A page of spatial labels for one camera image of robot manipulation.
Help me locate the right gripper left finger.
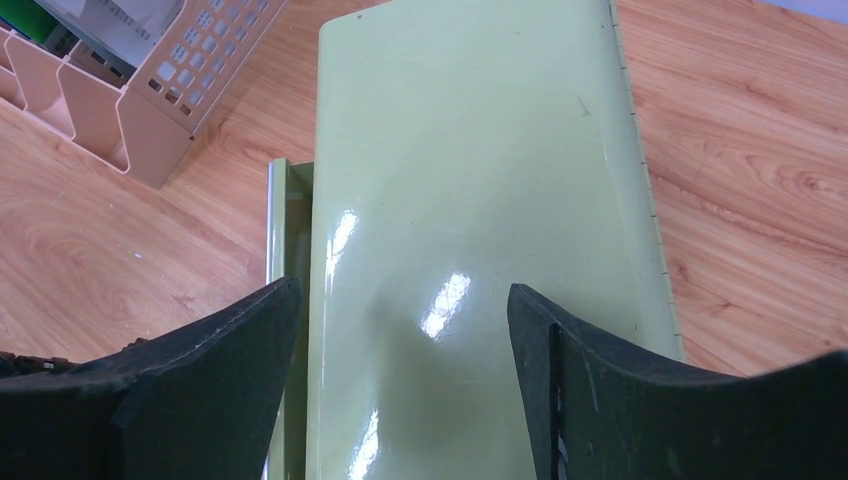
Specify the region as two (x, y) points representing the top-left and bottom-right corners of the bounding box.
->
(1, 277), (302, 479)

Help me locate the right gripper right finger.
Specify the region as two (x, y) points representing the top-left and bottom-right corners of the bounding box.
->
(507, 284), (847, 479)

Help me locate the beige plastic file organizer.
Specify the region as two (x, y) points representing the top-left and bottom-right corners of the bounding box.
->
(1, 1), (286, 188)

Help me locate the green metal drawer cabinet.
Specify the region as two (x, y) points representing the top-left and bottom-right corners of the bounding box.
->
(265, 1), (684, 479)

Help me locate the green translucent plastic folder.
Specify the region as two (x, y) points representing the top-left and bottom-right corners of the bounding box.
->
(1, 0), (59, 44)

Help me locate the black clipboard blue back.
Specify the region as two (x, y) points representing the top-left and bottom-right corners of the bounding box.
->
(39, 0), (185, 69)

